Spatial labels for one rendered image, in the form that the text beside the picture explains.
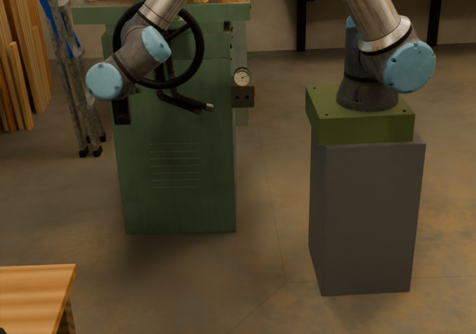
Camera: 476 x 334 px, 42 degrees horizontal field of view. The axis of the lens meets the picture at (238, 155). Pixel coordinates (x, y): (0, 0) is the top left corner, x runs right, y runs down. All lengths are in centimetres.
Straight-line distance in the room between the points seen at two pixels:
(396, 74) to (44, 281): 101
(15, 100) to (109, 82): 212
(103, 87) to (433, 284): 133
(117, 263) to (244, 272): 47
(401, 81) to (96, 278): 126
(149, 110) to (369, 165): 82
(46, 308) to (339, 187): 98
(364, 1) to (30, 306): 106
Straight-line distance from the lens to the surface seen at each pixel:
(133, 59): 154
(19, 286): 143
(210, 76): 221
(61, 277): 143
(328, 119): 186
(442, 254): 244
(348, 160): 191
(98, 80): 155
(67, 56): 305
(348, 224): 202
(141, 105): 227
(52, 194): 291
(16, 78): 357
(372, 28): 168
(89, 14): 221
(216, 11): 215
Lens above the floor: 134
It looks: 26 degrees down
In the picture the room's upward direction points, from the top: 2 degrees counter-clockwise
